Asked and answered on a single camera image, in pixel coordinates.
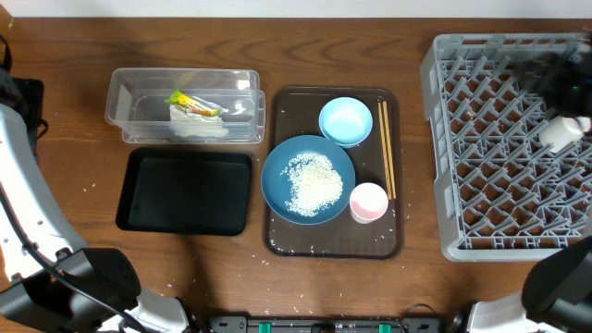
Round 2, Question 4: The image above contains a white cup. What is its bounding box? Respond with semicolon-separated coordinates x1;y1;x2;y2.
539;116;591;154

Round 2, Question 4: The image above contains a pink cup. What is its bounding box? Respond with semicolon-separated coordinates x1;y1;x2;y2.
350;182;389;224

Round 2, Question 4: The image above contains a green yellow snack wrapper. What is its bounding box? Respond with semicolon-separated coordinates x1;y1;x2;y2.
165;90;222;117

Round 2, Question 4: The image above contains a white tissue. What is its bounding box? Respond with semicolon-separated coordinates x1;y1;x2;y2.
169;105;229;138

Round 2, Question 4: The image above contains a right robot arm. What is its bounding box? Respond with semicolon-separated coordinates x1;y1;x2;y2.
432;52;591;332

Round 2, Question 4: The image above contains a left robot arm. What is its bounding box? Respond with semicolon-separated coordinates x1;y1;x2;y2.
1;40;199;332

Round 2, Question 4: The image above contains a grey dishwasher rack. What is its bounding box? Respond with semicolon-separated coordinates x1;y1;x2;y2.
420;33;591;262

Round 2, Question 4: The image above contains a right wooden chopstick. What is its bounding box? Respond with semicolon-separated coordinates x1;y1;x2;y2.
382;101;397;199

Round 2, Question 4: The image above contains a wooden chopstick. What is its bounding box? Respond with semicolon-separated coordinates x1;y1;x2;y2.
377;102;392;200
382;101;397;199

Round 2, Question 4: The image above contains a left wooden chopstick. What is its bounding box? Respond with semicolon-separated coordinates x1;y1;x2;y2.
377;102;392;200

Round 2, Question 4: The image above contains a light blue bowl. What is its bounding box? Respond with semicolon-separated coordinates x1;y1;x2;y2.
318;97;374;148

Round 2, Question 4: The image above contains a pile of white rice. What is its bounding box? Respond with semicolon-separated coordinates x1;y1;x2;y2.
280;153;343;217

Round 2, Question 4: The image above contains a dark brown serving tray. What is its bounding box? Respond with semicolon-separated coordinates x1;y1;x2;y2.
264;86;404;260

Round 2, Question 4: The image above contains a large dark blue plate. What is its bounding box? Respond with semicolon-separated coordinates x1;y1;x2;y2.
261;135;355;226

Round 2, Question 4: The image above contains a black plastic tray bin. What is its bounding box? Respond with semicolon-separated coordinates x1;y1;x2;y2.
116;147;253;237

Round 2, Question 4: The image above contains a clear plastic bin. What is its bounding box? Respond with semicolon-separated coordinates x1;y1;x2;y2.
105;68;265;144

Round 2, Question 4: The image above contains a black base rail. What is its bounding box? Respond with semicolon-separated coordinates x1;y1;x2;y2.
208;316;445;333

